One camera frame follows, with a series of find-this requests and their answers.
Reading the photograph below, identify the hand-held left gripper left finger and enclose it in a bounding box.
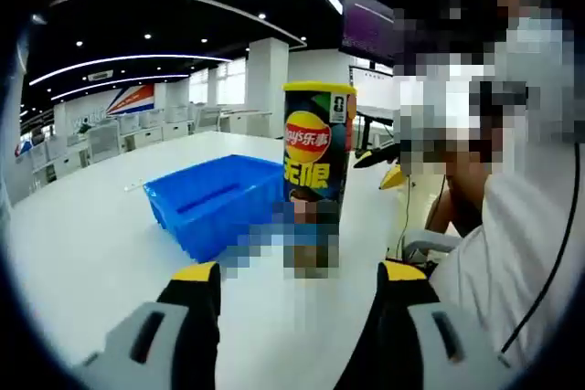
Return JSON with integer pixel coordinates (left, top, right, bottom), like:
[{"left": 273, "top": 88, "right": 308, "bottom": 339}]
[{"left": 75, "top": 260, "right": 223, "bottom": 390}]

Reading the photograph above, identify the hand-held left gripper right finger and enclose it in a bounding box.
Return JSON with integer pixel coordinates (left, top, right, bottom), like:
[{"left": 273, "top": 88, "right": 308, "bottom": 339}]
[{"left": 333, "top": 259, "right": 514, "bottom": 390}]

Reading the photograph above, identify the tall dark chip container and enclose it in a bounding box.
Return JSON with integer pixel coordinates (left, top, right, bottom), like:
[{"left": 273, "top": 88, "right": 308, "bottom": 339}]
[{"left": 282, "top": 88, "right": 357, "bottom": 236}]

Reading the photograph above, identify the blue plastic box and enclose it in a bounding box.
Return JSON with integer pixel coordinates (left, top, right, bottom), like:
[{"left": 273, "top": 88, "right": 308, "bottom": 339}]
[{"left": 143, "top": 154, "right": 288, "bottom": 264}]

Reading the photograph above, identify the grey chair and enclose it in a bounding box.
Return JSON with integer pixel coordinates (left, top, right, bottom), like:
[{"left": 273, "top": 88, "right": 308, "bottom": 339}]
[{"left": 401, "top": 227, "right": 463, "bottom": 266}]

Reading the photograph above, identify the white table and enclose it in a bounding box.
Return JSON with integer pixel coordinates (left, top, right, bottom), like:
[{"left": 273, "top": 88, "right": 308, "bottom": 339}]
[{"left": 8, "top": 130, "right": 458, "bottom": 390}]

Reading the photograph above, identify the person's white shirt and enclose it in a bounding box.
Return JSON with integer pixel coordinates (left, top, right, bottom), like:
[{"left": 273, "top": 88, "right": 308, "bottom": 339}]
[{"left": 431, "top": 170, "right": 585, "bottom": 390}]

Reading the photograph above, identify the row of white storage cabinets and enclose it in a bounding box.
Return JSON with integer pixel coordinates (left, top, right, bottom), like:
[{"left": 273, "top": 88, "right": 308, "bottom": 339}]
[{"left": 17, "top": 104, "right": 284, "bottom": 190}]

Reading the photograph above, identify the desk with black frame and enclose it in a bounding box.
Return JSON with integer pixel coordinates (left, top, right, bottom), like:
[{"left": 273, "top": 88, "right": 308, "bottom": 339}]
[{"left": 355, "top": 105, "right": 395, "bottom": 156}]

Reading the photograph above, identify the thin black cable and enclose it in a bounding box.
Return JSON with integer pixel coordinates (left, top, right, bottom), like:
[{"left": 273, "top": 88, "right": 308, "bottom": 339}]
[{"left": 396, "top": 174, "right": 448, "bottom": 255}]

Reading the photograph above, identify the dark wall monitor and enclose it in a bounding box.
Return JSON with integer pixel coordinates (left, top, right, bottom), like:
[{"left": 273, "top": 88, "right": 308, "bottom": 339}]
[{"left": 340, "top": 0, "right": 397, "bottom": 65}]

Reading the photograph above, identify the red blue wall banner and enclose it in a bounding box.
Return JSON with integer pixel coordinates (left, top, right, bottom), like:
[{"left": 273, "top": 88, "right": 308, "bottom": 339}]
[{"left": 106, "top": 83, "right": 156, "bottom": 117}]

